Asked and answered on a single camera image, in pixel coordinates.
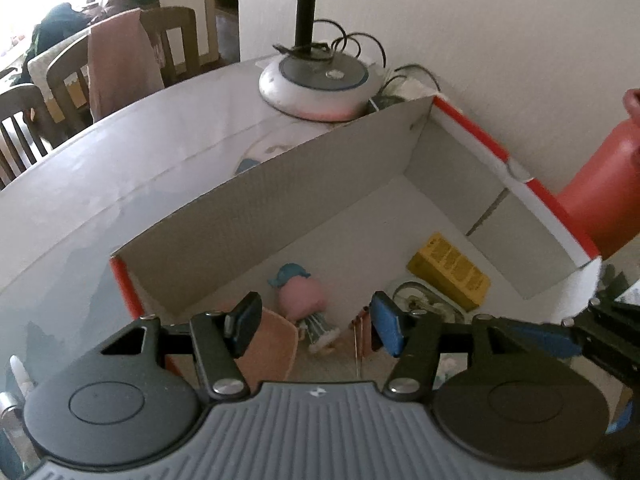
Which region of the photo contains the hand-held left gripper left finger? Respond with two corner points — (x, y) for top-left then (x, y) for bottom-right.
(97, 291), (264, 402)

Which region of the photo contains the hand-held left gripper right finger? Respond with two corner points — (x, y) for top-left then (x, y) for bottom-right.
(370, 290), (576, 403)

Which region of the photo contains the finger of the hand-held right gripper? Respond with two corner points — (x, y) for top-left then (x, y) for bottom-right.
(509, 321), (579, 362)

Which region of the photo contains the pink doll with blue hat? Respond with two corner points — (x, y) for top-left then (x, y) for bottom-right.
(268, 263), (342, 356)

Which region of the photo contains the yellow cardboard box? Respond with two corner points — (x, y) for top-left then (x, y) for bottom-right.
(405, 232), (491, 311)

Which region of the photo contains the orange cardboard shoe box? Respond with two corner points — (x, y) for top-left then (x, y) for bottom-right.
(109, 94), (602, 393)

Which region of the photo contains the orange water bottle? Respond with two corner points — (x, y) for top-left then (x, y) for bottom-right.
(554, 87), (640, 262)

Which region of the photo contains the crumpled white cloth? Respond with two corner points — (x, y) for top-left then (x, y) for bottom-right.
(372, 72), (443, 111)

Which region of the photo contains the grey desk lamp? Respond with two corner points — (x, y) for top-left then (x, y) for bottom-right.
(258, 0), (384, 122)

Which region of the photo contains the pink cloth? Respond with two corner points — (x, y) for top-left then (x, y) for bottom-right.
(87, 8), (166, 122)

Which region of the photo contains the wooden dining chair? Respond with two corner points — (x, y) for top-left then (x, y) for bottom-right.
(0, 82), (54, 189)
(45, 5), (199, 127)

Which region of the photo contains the dark coat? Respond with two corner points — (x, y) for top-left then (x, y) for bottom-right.
(29, 2), (97, 62)

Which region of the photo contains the black lamp cable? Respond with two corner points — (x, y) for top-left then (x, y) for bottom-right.
(272, 18), (441, 111)

